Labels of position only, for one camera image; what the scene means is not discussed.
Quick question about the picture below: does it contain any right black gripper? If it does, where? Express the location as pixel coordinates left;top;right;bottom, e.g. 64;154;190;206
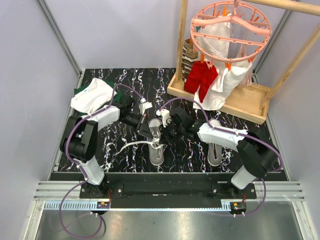
158;120;185;146

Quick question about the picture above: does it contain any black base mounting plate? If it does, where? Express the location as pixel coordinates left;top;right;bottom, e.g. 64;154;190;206
79;173;257;211

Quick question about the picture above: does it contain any white shoelace of sneaker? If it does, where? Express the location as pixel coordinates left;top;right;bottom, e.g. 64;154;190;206
112;134;166;157

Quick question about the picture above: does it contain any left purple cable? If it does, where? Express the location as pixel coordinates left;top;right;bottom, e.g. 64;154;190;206
58;84;147;237

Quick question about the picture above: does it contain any green folded garment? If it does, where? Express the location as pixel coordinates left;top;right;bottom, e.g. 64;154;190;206
73;79;123;118

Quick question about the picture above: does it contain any white hanging cloth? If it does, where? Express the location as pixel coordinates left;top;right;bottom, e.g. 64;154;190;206
192;21;254;111

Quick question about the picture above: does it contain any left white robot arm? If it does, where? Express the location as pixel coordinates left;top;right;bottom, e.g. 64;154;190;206
59;95;153;198

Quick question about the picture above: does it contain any pink round clothes hanger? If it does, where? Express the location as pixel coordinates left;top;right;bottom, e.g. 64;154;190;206
190;0;272;69

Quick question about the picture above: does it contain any wooden drying rack frame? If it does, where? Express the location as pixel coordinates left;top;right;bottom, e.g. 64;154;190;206
167;0;320;124

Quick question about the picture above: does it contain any brown striped sock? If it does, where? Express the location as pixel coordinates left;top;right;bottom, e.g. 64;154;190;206
181;38;198;82

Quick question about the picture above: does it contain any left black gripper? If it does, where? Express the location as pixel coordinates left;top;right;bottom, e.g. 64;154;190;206
119;112;153;139

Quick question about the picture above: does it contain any aluminium rail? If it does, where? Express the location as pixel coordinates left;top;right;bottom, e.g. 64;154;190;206
34;181;305;212

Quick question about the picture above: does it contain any grey sneaker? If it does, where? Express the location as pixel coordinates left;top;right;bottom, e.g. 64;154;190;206
206;118;224;167
147;118;164;167

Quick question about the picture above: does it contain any red hanging garment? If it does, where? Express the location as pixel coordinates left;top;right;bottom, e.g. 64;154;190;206
184;61;219;103

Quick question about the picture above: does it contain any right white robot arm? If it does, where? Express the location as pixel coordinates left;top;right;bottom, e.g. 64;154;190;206
156;107;280;199

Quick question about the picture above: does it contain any white folded shirt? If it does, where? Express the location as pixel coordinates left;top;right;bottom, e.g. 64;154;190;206
70;77;113;113

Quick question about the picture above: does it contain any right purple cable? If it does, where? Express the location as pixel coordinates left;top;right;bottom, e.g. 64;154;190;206
159;97;283;217

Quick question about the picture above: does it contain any purple cable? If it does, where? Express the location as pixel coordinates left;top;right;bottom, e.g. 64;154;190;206
58;84;147;237
159;97;283;217

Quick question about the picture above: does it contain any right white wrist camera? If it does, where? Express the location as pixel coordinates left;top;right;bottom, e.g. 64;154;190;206
156;109;172;128

